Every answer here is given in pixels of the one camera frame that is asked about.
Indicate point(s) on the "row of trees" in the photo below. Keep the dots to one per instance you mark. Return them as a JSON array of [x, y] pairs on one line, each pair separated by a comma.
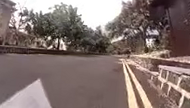
[[64, 23]]

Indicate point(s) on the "large tree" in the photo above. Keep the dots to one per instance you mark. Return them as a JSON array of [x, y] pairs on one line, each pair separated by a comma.
[[132, 23]]

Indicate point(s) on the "low stone kerb wall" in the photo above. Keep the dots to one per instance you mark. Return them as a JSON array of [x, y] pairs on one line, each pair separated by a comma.
[[6, 49]]

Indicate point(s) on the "stone block stepped wall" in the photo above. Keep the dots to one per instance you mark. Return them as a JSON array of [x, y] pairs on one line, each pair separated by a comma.
[[186, 89]]

